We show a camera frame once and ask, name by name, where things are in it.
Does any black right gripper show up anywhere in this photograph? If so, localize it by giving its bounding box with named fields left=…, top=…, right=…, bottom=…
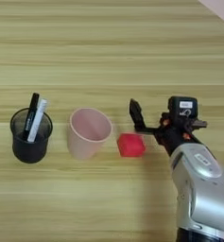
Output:
left=129, top=98, right=208, bottom=157

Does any red block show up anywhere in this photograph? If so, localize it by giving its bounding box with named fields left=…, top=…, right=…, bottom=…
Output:
left=116, top=132, right=146, bottom=158

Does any white marker pen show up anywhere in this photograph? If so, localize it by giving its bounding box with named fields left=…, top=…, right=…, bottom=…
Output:
left=26, top=98, right=49, bottom=143

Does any black marker pen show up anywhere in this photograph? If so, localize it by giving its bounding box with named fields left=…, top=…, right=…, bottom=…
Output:
left=22, top=92, right=41, bottom=141

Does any black box with white label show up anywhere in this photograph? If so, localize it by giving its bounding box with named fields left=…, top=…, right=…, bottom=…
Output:
left=167, top=95, right=198, bottom=123

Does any pink plastic cup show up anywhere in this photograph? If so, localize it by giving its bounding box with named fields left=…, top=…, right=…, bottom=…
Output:
left=66, top=107, right=113, bottom=161

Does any black mesh pen holder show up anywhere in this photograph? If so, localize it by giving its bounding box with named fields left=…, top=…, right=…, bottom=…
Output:
left=9, top=107, right=54, bottom=164

